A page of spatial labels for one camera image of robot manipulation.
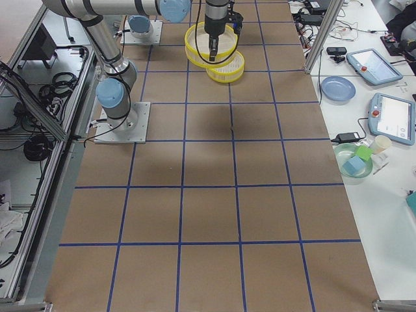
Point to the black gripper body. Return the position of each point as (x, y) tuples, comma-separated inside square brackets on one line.
[(214, 28)]

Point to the yellow steamer layer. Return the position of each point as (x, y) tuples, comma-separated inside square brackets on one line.
[(197, 47), (228, 73)]

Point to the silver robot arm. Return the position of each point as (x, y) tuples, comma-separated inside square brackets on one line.
[(90, 15), (140, 27)]

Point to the black webcam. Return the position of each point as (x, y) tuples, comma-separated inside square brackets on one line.
[(337, 54)]

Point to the blue plate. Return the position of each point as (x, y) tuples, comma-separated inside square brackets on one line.
[(338, 88)]

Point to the upper teach pendant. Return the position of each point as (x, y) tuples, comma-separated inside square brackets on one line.
[(371, 66)]

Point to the teach pendant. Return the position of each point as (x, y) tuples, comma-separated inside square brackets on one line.
[(392, 117), (371, 66)]

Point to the black power adapter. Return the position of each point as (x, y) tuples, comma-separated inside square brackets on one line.
[(349, 137)]

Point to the green transparent bowl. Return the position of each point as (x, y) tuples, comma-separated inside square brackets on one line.
[(347, 150)]

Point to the green foam cube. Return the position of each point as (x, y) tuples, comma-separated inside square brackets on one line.
[(363, 152)]

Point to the lower teach pendant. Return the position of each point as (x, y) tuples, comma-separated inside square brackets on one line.
[(392, 117)]

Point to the blue foam cube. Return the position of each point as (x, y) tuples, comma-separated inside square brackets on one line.
[(354, 166)]

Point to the paper cup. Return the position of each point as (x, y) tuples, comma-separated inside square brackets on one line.
[(380, 144)]

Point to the aluminium frame post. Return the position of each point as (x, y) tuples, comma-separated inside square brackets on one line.
[(326, 25)]

